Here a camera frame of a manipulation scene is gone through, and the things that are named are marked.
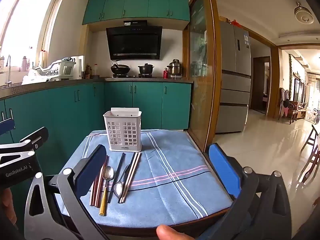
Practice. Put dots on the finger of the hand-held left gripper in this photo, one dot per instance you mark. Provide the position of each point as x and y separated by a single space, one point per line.
35 136
6 127

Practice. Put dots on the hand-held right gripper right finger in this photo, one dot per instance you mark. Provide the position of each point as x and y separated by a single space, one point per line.
222 170

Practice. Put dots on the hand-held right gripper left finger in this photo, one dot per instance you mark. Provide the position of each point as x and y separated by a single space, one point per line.
91 172

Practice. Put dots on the silver spoon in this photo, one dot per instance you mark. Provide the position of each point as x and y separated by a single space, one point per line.
118 188

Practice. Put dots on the white plastic utensil basket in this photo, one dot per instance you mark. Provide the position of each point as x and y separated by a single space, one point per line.
122 135

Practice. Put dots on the person's left hand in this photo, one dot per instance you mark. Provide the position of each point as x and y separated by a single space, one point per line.
8 205

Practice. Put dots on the person's right hand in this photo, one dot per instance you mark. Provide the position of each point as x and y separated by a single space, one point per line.
168 233

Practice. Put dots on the black chopstick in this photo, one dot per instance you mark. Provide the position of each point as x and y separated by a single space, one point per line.
113 182
118 170

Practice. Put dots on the white plastic bag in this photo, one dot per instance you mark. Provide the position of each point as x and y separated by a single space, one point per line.
33 77

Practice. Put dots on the kitchen faucet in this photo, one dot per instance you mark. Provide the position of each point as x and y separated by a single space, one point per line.
9 70

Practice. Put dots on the blue checked cloth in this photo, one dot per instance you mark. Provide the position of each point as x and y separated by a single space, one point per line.
162 192

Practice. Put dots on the pink bottle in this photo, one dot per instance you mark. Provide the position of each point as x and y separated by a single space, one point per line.
24 63

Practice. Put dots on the white dish rack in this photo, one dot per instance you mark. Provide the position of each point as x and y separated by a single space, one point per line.
58 70

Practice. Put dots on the brown sauce bottles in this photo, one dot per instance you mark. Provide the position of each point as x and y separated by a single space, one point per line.
87 72

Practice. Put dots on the white cutting board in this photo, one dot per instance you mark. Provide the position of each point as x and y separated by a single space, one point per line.
80 66

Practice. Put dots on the teal base cabinets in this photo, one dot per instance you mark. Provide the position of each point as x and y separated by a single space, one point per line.
147 105

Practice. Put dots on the wooden dining chair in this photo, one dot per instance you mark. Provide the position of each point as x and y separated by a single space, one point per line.
311 155

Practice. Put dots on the silver refrigerator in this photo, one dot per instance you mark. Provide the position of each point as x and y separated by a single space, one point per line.
235 80

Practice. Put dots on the dark wooden doorway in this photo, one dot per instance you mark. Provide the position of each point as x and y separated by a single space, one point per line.
260 85

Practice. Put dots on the wooden armchair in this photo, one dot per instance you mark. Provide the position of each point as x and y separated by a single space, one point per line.
291 107

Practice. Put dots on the wooden glass sliding door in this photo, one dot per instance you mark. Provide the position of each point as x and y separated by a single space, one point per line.
200 67

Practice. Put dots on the gas stove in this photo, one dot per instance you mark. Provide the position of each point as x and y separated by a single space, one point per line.
135 76

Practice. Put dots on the black wok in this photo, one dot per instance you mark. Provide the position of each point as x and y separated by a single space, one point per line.
120 68

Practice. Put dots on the kitchen window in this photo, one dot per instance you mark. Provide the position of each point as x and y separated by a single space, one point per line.
22 20

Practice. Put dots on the red bottle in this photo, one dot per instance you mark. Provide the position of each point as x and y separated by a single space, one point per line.
165 73

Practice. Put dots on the steel stock pot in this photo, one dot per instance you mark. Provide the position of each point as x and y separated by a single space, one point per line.
174 68

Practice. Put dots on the black cooking pot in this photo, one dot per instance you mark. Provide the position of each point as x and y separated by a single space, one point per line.
146 69

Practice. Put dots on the black range hood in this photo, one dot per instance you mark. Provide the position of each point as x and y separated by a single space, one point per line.
135 42

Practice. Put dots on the round ceiling light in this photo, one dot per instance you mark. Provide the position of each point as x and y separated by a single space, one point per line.
303 13

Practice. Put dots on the teal wall cabinets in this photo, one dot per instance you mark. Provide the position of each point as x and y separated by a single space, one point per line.
135 5

